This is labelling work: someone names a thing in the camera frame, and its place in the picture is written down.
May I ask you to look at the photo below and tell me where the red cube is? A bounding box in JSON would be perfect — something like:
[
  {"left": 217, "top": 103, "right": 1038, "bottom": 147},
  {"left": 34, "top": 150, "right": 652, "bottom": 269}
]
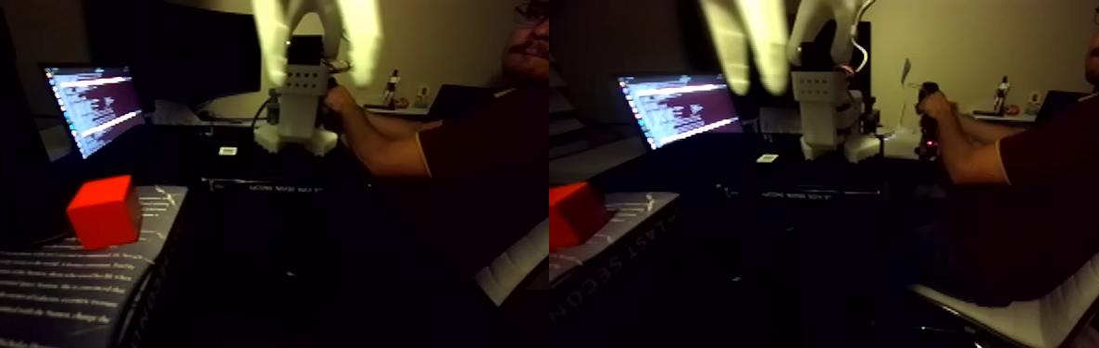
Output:
[{"left": 66, "top": 175, "right": 144, "bottom": 251}]

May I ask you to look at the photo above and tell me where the dark leader arm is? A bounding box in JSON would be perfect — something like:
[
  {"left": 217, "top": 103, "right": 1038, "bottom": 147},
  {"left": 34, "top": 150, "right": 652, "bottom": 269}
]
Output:
[{"left": 913, "top": 82, "right": 945, "bottom": 163}]

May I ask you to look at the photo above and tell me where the person's hand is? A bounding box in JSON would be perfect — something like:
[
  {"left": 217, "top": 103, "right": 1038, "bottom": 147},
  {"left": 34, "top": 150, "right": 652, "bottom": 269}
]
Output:
[{"left": 916, "top": 85, "right": 956, "bottom": 130}]

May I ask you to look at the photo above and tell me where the black computer monitor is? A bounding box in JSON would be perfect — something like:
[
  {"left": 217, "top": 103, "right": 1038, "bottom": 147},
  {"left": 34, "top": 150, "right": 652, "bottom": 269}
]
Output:
[{"left": 87, "top": 0, "right": 265, "bottom": 108}]

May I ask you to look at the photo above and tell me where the thin black lettered book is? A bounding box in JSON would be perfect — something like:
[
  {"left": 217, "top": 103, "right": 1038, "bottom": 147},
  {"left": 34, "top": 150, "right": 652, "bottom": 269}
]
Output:
[{"left": 201, "top": 175, "right": 342, "bottom": 195}]

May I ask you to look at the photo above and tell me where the open laptop with lit screen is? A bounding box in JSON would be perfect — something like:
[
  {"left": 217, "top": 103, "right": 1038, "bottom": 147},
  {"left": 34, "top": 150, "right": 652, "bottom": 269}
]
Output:
[{"left": 41, "top": 63, "right": 147, "bottom": 162}]

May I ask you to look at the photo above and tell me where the black book with printed text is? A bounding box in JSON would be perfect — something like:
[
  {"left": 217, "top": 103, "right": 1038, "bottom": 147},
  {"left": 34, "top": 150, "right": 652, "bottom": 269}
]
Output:
[{"left": 0, "top": 184, "right": 191, "bottom": 348}]

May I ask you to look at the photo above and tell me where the person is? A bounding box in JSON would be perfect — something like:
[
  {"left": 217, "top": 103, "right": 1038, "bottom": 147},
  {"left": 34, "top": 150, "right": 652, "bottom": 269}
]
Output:
[{"left": 916, "top": 0, "right": 1099, "bottom": 307}]

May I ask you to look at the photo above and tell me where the white office chair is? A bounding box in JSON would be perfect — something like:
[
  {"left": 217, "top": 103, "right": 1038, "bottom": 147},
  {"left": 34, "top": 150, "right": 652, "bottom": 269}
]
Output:
[{"left": 908, "top": 208, "right": 1099, "bottom": 348}]

